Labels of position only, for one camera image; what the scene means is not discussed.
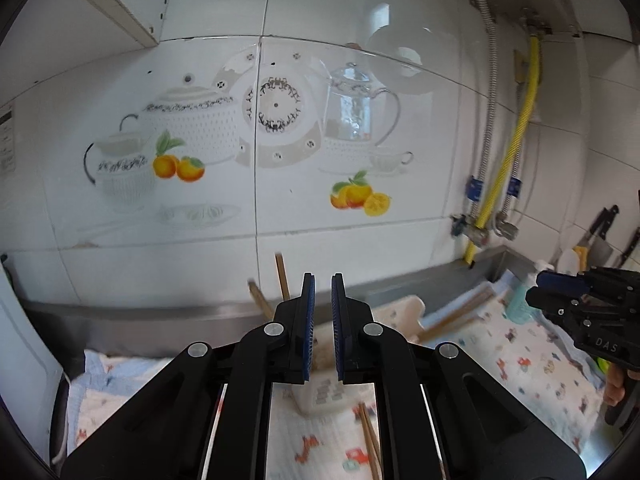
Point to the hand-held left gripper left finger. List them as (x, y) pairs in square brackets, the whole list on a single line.
[(307, 320)]

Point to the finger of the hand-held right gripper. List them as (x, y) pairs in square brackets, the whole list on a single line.
[(550, 305), (562, 282)]

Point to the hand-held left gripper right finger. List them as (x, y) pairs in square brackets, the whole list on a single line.
[(339, 320)]

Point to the brown bamboo chopstick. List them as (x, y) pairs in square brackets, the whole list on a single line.
[(281, 275), (260, 300), (372, 430), (365, 435)]

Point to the cream plastic utensil holder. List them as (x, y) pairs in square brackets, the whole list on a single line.
[(400, 315)]

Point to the person's right hand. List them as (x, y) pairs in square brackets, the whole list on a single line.
[(614, 385)]

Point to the white spoon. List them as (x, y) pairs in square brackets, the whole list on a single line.
[(569, 261)]

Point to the teal soap bottle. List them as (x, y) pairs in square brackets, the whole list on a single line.
[(522, 300)]

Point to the yellow spatula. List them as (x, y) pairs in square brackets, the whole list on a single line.
[(581, 252)]

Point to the cartoon printed blanket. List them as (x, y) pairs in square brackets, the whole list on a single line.
[(540, 375)]

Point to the metal pipe valve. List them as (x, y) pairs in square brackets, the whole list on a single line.
[(467, 227), (507, 225)]

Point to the white microwave oven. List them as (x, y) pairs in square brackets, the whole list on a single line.
[(25, 360)]

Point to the wall notice sticker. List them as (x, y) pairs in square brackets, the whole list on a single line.
[(6, 135)]

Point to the kitchen wall cabinet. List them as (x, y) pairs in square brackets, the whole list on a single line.
[(110, 5)]

